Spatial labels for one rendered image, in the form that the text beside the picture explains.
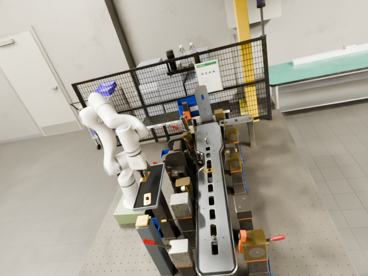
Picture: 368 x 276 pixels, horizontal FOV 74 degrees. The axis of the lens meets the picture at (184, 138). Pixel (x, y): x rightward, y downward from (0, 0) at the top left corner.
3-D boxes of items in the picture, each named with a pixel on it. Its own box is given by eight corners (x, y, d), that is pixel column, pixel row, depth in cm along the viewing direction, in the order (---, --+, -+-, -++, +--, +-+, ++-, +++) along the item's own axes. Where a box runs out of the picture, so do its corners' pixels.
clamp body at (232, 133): (246, 164, 211) (241, 129, 193) (232, 166, 213) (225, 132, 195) (245, 159, 216) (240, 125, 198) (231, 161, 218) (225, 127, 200)
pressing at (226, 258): (244, 274, 106) (243, 271, 106) (194, 278, 110) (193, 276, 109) (219, 121, 223) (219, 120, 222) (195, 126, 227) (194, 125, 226)
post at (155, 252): (173, 276, 143) (149, 228, 121) (160, 277, 145) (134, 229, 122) (173, 263, 150) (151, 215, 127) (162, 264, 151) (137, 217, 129)
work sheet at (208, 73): (223, 90, 242) (217, 58, 227) (200, 94, 246) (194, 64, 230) (223, 88, 244) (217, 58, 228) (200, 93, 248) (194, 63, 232)
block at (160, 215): (176, 239, 164) (155, 190, 141) (165, 240, 166) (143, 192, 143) (177, 226, 173) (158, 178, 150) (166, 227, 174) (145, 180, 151)
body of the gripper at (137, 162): (122, 155, 132) (130, 171, 138) (139, 154, 129) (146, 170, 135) (128, 147, 138) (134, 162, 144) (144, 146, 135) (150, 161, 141)
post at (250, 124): (256, 146, 227) (252, 119, 212) (250, 147, 227) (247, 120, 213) (254, 143, 231) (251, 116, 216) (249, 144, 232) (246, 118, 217)
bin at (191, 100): (211, 110, 236) (208, 98, 229) (180, 119, 238) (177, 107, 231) (208, 104, 250) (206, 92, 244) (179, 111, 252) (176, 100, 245)
